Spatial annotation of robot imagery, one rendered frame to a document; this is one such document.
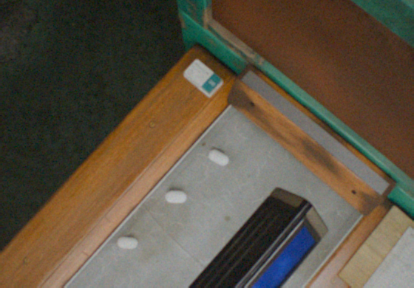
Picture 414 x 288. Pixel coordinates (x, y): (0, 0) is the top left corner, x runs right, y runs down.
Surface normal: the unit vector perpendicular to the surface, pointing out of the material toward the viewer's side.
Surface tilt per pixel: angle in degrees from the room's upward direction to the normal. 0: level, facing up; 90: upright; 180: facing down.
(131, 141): 0
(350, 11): 91
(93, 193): 0
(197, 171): 0
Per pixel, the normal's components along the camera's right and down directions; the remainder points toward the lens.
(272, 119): -0.62, 0.57
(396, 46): -0.66, 0.73
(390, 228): -0.03, -0.25
